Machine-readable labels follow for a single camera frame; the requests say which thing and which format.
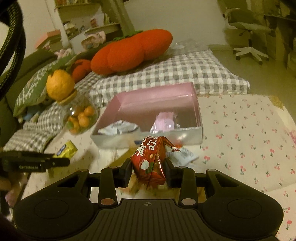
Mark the pink silver cardboard box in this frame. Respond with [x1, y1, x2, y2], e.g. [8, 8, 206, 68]
[91, 82, 203, 149]

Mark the small red pumpkin cushion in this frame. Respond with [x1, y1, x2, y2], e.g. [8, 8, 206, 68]
[71, 59, 91, 83]

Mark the yellow snack packet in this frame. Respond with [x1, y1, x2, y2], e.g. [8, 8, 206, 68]
[54, 140, 78, 159]

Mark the black braided cable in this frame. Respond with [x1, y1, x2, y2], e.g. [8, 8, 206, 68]
[0, 0, 27, 102]

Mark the white bookshelf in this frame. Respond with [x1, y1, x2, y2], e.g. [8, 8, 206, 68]
[34, 0, 123, 54]

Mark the pink wafer snack packet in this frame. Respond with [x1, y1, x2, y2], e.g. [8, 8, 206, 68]
[150, 112, 180, 133]

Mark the red snack packet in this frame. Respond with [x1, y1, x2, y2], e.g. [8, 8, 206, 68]
[130, 136, 179, 188]

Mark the white office chair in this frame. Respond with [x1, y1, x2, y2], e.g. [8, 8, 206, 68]
[223, 8, 271, 65]

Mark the white barcode snack packet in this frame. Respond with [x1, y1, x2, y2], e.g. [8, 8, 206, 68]
[166, 147, 199, 167]

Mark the orange fruit jar lid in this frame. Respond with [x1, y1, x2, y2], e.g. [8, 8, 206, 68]
[46, 69, 77, 106]

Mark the grey checkered quilt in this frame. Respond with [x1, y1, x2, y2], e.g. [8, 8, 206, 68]
[3, 50, 250, 152]

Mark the white monkey biscuit packet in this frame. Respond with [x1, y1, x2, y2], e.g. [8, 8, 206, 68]
[97, 120, 138, 136]

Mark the cherry print tablecloth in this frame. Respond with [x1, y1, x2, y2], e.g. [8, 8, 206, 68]
[23, 95, 295, 240]

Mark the glass jar with kumquats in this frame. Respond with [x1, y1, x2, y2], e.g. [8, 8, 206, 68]
[59, 89, 103, 135]

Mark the large red pumpkin cushion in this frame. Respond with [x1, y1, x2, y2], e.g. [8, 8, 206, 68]
[90, 29, 173, 75]

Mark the green patterned pillow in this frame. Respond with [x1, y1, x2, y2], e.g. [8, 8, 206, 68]
[14, 54, 75, 117]

